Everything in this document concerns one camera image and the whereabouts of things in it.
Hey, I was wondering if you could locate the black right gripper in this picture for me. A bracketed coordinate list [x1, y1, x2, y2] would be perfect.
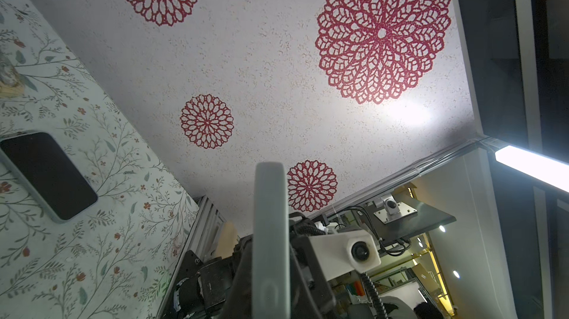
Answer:
[219, 235, 336, 319]

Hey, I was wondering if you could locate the black phone pale green case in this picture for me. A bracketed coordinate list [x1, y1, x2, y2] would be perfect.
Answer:
[252, 162, 291, 318]

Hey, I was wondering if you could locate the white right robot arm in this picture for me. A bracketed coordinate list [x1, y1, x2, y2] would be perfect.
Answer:
[221, 230, 443, 318]

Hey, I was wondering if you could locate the black phone white case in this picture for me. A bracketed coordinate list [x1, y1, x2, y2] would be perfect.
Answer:
[1, 131, 99, 224]

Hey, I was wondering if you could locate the map print glasses case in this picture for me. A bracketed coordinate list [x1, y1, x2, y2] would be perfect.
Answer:
[0, 52, 26, 98]

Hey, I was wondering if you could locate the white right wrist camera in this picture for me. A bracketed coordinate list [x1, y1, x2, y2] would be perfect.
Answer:
[310, 230, 381, 281]

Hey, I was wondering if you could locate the white external camera on bracket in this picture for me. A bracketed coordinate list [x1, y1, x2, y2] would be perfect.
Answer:
[374, 194, 417, 225]

